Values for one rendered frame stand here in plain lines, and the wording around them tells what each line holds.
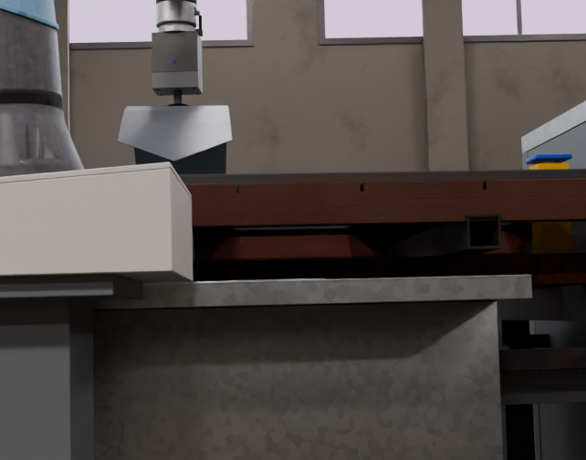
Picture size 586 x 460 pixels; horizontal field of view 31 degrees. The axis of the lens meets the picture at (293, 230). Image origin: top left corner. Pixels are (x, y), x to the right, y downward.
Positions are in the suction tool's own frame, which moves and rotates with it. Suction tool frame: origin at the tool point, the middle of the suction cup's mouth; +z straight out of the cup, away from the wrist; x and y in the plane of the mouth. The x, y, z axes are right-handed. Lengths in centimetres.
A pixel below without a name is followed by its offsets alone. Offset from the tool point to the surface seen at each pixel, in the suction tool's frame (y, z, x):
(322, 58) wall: -24, -164, -608
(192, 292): -10, 34, 60
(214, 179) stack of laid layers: -10.4, 16.6, 35.9
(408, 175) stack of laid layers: -39, 16, 32
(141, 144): 1.6, 9.7, 28.1
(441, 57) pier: -115, -160, -606
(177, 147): -4.0, 10.4, 28.5
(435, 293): -40, 35, 57
